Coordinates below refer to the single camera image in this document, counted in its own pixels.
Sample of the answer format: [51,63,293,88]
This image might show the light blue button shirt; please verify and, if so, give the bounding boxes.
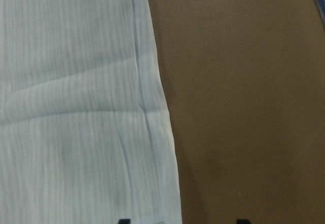
[1,0,182,223]

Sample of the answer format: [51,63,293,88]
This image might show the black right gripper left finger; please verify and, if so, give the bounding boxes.
[118,219,131,224]

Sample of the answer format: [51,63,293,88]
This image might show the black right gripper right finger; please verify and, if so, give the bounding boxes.
[236,219,248,224]

